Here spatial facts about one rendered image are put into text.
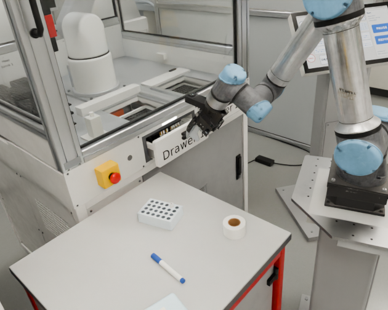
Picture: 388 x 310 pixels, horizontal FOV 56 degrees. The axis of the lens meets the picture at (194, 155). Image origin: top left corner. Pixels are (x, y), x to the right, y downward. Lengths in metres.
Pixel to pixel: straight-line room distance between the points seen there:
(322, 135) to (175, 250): 1.30
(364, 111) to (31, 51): 0.88
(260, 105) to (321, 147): 1.12
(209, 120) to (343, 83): 0.48
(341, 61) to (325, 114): 1.14
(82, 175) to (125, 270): 0.36
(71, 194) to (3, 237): 1.46
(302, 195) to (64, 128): 0.81
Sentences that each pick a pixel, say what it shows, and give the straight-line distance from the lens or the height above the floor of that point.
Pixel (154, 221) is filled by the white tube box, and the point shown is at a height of 0.78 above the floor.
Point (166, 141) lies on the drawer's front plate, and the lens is 1.36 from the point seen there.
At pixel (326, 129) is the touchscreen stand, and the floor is 0.58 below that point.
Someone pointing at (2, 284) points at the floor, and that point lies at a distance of 2.37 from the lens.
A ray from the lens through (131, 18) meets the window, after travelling 1.28.
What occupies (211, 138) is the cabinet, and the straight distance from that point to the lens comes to 1.71.
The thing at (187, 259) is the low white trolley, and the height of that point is 0.76.
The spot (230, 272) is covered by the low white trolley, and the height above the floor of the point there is 0.76.
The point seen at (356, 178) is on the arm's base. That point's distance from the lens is 1.23.
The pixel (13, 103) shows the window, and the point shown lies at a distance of 1.38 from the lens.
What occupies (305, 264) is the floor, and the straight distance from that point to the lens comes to 2.13.
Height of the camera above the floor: 1.55
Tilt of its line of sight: 31 degrees down
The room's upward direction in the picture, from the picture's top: 5 degrees counter-clockwise
